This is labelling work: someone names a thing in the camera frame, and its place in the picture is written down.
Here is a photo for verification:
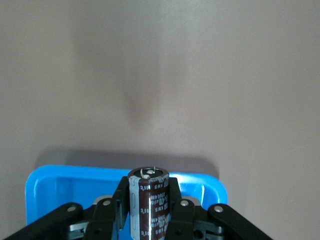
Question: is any brown table mat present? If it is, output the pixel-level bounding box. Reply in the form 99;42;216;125
0;0;320;240

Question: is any blue plastic tray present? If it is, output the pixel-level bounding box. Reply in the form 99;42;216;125
25;164;229;240

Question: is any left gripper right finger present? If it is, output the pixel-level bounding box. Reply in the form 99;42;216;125
161;176;274;240

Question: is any small black terminal block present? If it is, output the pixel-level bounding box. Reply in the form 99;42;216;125
127;167;171;240

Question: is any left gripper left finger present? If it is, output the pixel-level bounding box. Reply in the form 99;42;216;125
0;176;131;240

